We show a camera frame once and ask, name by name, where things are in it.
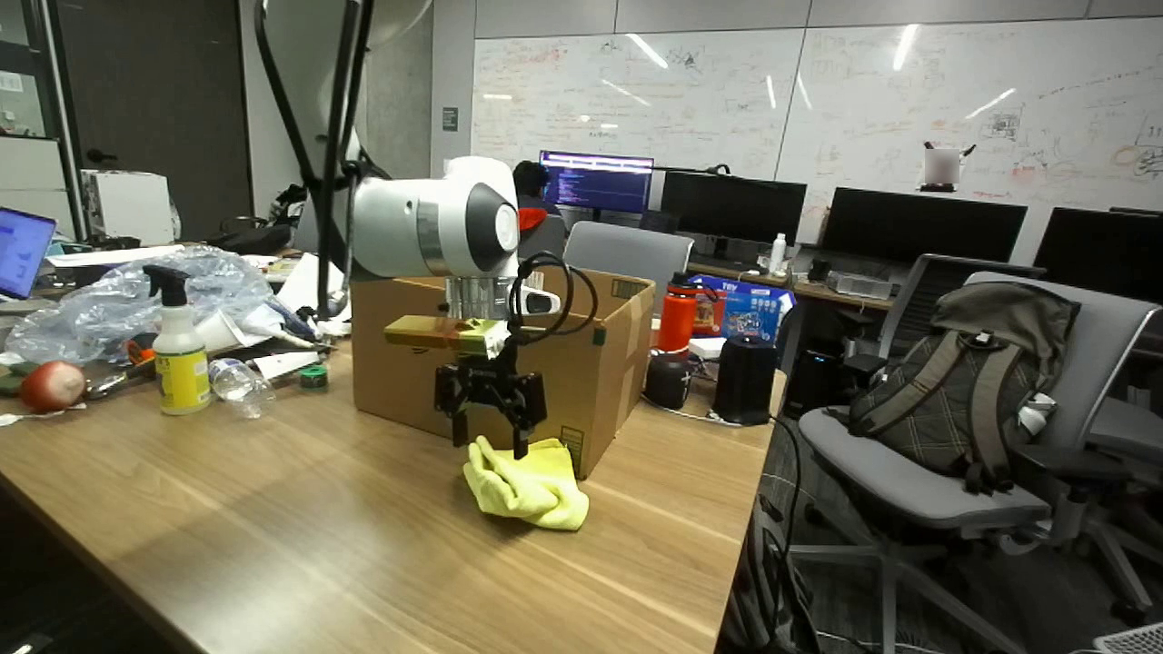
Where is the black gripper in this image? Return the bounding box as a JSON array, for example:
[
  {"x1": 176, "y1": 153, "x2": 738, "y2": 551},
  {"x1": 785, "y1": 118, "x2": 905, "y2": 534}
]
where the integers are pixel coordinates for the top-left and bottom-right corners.
[{"x1": 434, "y1": 356, "x2": 549, "y2": 461}]

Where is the bright yellow towel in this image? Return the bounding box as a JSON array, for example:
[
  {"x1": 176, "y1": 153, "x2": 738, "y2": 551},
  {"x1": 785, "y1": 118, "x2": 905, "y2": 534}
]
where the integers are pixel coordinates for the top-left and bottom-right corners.
[{"x1": 458, "y1": 434, "x2": 592, "y2": 534}]

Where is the brown cardboard box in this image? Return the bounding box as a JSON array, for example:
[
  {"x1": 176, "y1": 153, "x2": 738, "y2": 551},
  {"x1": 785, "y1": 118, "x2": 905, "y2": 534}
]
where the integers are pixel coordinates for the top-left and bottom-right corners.
[{"x1": 349, "y1": 264, "x2": 660, "y2": 479}]

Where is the small black cube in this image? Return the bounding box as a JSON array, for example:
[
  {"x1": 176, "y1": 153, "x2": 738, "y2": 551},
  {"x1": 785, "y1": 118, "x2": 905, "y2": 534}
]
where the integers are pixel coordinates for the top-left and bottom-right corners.
[{"x1": 643, "y1": 354, "x2": 696, "y2": 415}]

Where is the grey office chair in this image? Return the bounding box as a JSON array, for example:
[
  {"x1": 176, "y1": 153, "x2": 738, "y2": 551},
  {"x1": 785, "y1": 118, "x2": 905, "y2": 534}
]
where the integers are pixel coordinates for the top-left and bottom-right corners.
[
  {"x1": 557, "y1": 220, "x2": 700, "y2": 295},
  {"x1": 515, "y1": 197, "x2": 574, "y2": 264},
  {"x1": 785, "y1": 264, "x2": 1163, "y2": 654}
]

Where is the red water bottle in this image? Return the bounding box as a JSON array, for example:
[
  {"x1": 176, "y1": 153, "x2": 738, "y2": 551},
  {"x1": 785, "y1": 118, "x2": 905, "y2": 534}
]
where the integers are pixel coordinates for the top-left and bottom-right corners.
[{"x1": 655, "y1": 274, "x2": 700, "y2": 356}]

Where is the white paper sheet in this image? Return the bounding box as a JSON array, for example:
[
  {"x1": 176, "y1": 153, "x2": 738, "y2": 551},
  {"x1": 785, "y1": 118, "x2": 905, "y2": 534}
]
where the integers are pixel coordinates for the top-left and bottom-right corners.
[{"x1": 274, "y1": 251, "x2": 357, "y2": 343}]

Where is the seated dark-haired person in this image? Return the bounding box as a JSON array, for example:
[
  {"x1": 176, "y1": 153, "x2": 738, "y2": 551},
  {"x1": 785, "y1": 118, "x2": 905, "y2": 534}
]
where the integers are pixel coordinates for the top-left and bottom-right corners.
[{"x1": 509, "y1": 157, "x2": 561, "y2": 212}]

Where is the crumpled clear plastic bottle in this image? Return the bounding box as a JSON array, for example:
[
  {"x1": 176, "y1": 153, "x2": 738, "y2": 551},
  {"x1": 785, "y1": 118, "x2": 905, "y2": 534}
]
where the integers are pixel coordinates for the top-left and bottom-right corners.
[{"x1": 206, "y1": 354, "x2": 276, "y2": 421}]

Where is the black cylindrical speaker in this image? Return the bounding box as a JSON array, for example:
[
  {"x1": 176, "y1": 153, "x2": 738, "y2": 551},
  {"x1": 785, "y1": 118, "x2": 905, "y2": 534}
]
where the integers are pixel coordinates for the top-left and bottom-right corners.
[{"x1": 709, "y1": 336, "x2": 780, "y2": 429}]

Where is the monitor with purple screen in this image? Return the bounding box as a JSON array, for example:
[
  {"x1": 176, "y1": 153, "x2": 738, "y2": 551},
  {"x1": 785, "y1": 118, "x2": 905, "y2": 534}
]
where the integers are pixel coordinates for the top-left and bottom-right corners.
[{"x1": 539, "y1": 147, "x2": 658, "y2": 220}]

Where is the blue snack package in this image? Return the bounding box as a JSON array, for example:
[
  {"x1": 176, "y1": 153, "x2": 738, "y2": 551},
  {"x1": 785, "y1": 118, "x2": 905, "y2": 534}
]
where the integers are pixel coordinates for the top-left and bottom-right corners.
[{"x1": 687, "y1": 268, "x2": 795, "y2": 345}]

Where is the spray bottle yellow label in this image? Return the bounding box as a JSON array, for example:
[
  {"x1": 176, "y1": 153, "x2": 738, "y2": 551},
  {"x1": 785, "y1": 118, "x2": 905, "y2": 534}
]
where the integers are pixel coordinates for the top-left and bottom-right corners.
[{"x1": 143, "y1": 264, "x2": 215, "y2": 419}]

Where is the black computer monitor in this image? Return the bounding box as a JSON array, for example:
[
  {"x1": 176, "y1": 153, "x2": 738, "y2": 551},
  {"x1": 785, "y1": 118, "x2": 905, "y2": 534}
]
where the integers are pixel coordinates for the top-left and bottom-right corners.
[
  {"x1": 1033, "y1": 205, "x2": 1163, "y2": 304},
  {"x1": 658, "y1": 165, "x2": 812, "y2": 251},
  {"x1": 818, "y1": 181, "x2": 1033, "y2": 268}
]

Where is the clear plastic bag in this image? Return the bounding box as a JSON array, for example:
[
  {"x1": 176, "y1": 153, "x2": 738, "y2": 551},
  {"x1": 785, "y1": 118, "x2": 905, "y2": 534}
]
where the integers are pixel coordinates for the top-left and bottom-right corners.
[{"x1": 3, "y1": 243, "x2": 287, "y2": 370}]

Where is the white cabinet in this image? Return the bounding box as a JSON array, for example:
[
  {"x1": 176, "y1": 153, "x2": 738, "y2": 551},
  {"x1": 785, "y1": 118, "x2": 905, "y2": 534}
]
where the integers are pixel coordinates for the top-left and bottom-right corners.
[{"x1": 81, "y1": 165, "x2": 186, "y2": 247}]

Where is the red round fruit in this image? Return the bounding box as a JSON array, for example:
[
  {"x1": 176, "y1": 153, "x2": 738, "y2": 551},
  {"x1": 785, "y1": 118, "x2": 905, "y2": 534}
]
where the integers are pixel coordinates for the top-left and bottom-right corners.
[{"x1": 13, "y1": 356, "x2": 89, "y2": 415}]

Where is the olive green backpack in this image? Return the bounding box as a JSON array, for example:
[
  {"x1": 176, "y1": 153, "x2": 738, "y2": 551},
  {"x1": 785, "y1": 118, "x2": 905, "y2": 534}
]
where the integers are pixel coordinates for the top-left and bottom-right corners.
[{"x1": 845, "y1": 279, "x2": 1084, "y2": 493}]

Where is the dark door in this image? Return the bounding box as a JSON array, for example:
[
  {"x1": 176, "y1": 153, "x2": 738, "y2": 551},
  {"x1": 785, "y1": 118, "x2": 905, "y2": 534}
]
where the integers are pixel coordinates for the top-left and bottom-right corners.
[{"x1": 46, "y1": 0, "x2": 255, "y2": 240}]

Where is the open dark laptop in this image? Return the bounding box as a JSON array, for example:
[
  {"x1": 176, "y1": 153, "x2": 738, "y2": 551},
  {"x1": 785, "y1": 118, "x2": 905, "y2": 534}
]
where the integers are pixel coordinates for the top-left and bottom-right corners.
[{"x1": 0, "y1": 205, "x2": 62, "y2": 303}]

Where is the white llama plush toy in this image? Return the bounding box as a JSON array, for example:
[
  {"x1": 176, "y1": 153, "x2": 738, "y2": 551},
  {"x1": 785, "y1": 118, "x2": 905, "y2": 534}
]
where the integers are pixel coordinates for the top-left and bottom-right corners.
[{"x1": 919, "y1": 138, "x2": 981, "y2": 197}]

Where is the yellow wrist camera mount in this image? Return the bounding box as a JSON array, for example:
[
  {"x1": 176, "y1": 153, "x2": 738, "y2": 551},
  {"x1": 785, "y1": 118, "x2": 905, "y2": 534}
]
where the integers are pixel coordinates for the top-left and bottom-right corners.
[{"x1": 381, "y1": 310, "x2": 514, "y2": 360}]

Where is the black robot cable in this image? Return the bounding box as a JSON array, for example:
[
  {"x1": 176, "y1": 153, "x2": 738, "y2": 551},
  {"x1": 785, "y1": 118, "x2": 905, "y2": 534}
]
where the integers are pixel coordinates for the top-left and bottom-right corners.
[{"x1": 505, "y1": 251, "x2": 604, "y2": 349}]

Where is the wall whiteboard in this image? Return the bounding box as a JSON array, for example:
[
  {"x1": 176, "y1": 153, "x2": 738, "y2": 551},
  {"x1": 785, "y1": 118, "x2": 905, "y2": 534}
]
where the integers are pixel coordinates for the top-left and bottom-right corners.
[{"x1": 469, "y1": 25, "x2": 1163, "y2": 240}]

